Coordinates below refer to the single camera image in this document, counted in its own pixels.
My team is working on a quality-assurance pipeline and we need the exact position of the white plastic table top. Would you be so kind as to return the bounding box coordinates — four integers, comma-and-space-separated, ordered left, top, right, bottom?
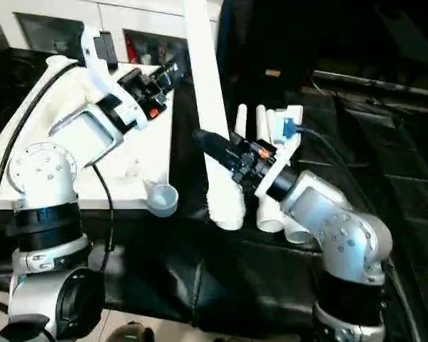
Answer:
0, 55, 179, 218

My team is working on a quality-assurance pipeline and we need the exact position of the long grey metal bar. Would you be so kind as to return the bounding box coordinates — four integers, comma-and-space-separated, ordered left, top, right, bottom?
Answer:
312, 70, 428, 106

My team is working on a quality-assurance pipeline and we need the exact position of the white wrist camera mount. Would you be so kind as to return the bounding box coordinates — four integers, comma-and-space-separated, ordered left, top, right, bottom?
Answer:
253, 104, 304, 199
78, 24, 151, 132

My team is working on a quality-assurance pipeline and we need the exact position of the black work mat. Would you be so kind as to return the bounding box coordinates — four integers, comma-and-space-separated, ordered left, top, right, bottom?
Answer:
0, 46, 428, 342

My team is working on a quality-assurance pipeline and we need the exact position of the dark brown rounded object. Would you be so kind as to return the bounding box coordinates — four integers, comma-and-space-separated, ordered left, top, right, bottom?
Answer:
103, 320, 155, 342

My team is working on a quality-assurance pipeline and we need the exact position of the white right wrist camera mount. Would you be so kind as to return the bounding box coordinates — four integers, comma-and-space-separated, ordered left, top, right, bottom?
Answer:
253, 104, 304, 199

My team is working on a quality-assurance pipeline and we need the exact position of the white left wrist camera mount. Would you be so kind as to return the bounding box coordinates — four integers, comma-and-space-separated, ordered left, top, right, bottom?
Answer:
78, 24, 151, 132

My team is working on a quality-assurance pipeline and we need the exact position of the white glass-door cabinet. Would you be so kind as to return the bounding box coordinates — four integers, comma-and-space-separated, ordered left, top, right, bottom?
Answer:
0, 0, 225, 67

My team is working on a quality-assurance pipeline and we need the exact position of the white plastic table leg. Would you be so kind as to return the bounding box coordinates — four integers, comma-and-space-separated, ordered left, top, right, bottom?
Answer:
265, 108, 313, 245
235, 104, 250, 138
183, 0, 246, 232
255, 104, 285, 233

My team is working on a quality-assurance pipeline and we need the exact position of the large black case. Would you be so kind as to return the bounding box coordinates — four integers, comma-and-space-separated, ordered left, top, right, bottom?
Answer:
217, 0, 428, 93

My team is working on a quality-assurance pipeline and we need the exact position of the thin black cable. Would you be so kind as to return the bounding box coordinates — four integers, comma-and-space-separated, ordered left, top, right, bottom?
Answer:
91, 163, 115, 277

